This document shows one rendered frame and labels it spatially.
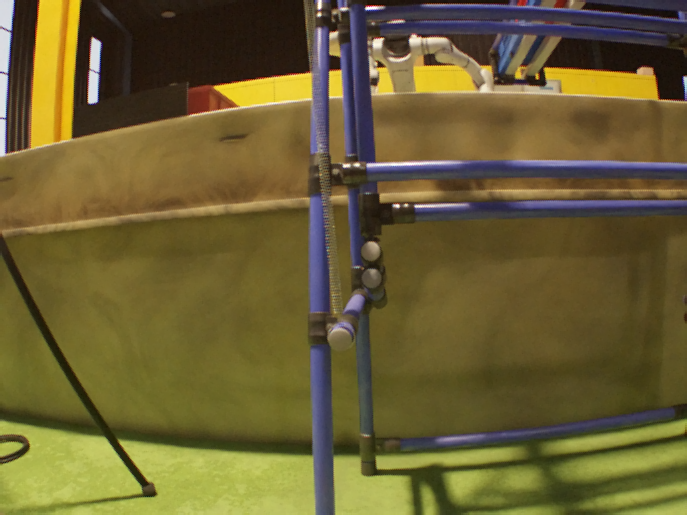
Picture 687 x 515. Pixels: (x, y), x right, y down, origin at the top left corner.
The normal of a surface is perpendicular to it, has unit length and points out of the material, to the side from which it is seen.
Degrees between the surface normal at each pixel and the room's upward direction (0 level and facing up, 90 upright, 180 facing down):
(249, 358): 90
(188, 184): 90
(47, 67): 90
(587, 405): 90
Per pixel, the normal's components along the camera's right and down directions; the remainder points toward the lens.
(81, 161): -0.08, 0.08
